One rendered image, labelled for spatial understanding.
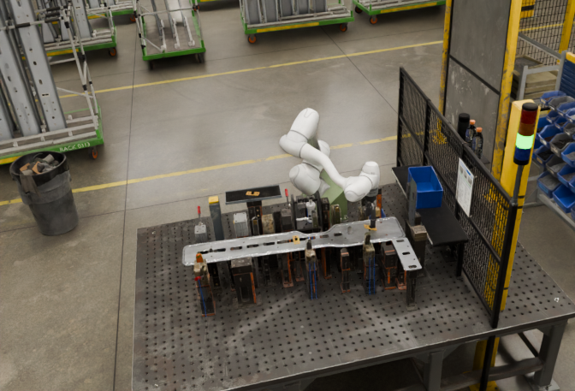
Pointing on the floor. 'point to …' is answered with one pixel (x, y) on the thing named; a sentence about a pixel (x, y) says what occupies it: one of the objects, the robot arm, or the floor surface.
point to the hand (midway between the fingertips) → (370, 219)
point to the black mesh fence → (457, 202)
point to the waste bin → (46, 190)
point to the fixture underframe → (546, 352)
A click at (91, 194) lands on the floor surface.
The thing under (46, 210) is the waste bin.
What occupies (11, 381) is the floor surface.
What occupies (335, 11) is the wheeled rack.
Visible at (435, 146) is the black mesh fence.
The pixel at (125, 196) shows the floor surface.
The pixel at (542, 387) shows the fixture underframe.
